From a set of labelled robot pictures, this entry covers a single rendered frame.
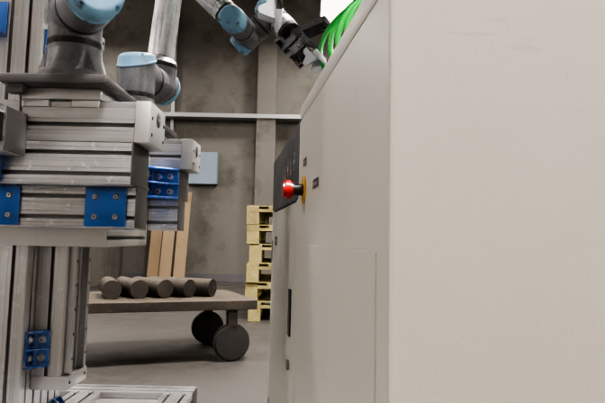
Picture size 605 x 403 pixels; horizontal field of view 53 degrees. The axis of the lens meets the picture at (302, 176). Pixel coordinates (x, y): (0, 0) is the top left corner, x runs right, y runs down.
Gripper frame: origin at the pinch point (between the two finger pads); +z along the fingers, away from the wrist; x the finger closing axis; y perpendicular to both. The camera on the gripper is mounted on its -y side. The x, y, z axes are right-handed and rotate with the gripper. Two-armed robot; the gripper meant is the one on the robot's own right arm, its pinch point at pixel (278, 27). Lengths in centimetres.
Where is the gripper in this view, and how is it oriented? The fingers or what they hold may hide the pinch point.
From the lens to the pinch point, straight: 154.2
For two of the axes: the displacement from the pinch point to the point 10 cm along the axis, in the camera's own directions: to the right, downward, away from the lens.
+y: -9.9, -0.3, -1.2
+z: -0.2, 9.9, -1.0
